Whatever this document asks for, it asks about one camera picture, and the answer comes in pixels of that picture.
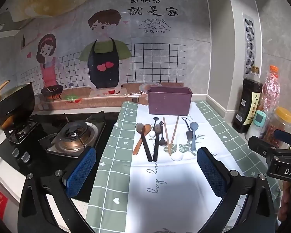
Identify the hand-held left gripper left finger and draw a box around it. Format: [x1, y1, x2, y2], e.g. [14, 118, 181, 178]
[17, 146, 97, 233]

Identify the metal shovel-shaped spoon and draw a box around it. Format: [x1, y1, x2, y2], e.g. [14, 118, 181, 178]
[181, 117, 194, 143]

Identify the black gas stove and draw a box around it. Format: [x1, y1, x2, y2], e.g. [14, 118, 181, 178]
[0, 112, 117, 203]

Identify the white shaker with teal lid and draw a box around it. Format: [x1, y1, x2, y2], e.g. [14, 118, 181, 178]
[245, 110, 267, 142]

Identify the small spoon with white ball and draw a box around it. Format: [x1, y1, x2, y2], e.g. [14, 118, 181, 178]
[149, 117, 159, 137]

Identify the wooden spoon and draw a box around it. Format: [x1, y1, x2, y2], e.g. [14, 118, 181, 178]
[133, 124, 152, 156]

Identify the green checked tablecloth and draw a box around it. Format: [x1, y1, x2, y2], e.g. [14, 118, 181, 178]
[85, 101, 283, 233]

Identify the white plastic spoon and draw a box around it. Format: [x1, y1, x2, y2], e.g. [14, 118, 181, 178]
[171, 133, 184, 162]

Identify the black wok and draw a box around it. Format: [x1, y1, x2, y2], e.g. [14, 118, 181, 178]
[0, 80, 36, 129]

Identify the purple plastic utensil box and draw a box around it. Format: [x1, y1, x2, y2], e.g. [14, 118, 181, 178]
[147, 86, 193, 116]

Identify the white wall vent grille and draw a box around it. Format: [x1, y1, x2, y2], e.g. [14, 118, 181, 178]
[242, 13, 255, 76]

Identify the dark soy sauce bottle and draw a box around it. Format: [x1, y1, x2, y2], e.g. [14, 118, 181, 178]
[231, 66, 263, 134]

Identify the brown spoon with black handle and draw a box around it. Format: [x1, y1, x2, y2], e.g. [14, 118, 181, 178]
[152, 124, 162, 163]
[135, 123, 153, 163]

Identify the cartoon wall poster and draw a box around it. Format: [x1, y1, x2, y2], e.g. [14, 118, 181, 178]
[0, 0, 211, 110]

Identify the dark spoon with ghost handle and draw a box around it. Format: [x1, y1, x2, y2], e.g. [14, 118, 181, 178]
[158, 121, 168, 147]

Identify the plastic bottle with orange cap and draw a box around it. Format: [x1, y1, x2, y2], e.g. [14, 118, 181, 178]
[261, 65, 281, 117]

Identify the person's right hand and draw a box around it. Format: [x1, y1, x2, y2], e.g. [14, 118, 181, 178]
[280, 183, 291, 221]

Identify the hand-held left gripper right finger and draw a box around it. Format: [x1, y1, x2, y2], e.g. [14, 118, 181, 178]
[196, 147, 278, 233]

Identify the blue-grey plastic spoon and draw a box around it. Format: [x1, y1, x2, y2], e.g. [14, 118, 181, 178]
[189, 122, 199, 151]

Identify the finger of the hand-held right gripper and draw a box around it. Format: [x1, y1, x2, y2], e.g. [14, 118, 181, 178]
[274, 129, 291, 149]
[248, 136, 277, 159]

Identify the jar with yellow lid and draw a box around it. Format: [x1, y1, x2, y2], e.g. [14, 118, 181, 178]
[264, 107, 291, 148]

